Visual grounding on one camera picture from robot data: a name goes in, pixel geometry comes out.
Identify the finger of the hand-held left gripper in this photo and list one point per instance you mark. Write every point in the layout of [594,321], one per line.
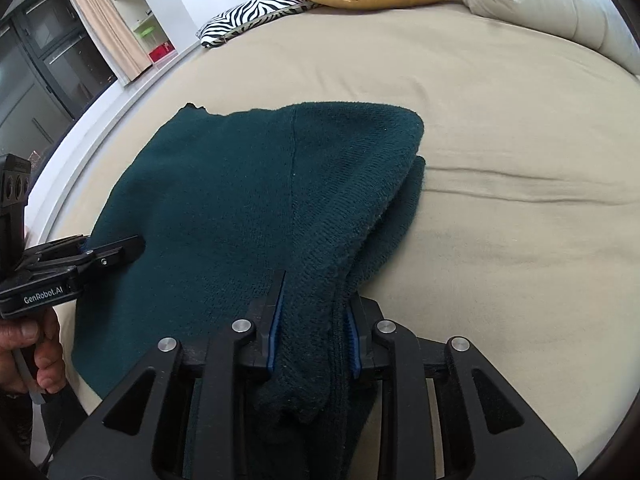
[115,252]
[55,250]

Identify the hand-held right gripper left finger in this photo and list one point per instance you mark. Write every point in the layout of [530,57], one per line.
[276,320]

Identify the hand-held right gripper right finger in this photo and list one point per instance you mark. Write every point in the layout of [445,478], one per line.
[354,340]

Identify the dark green knit sweater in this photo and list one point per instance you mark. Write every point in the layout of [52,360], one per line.
[225,200]

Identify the person's left hand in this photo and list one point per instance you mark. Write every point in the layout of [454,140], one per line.
[30,345]

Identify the white window ledge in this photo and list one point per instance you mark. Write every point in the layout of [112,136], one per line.
[100,110]

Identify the dark glass cabinet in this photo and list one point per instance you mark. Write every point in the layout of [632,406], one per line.
[45,70]

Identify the red box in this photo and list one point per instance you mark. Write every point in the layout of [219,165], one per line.
[161,53]

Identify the green tray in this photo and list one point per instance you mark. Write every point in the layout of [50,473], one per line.
[144,31]

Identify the beige curtain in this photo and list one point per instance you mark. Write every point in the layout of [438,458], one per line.
[105,25]

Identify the white shelf unit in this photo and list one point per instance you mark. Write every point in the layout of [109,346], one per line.
[135,0]

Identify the zebra print pillow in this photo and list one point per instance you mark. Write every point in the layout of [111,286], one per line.
[250,17]

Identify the bed with beige sheet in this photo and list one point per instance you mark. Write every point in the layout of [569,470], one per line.
[500,110]

